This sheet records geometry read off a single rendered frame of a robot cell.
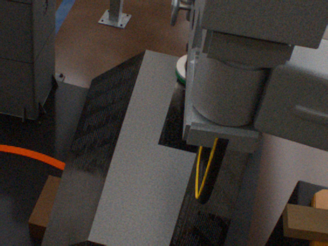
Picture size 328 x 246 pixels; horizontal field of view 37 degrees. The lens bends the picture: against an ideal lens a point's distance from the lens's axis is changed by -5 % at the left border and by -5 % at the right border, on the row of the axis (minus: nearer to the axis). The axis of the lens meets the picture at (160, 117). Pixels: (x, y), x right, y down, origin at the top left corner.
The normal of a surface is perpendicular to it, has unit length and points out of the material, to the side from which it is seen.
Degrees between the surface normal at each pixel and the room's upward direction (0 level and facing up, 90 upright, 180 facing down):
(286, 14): 90
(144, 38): 0
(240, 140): 90
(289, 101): 90
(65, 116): 0
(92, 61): 0
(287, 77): 90
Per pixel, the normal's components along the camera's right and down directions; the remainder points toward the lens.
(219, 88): -0.49, 0.55
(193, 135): -0.07, 0.68
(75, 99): 0.13, -0.72
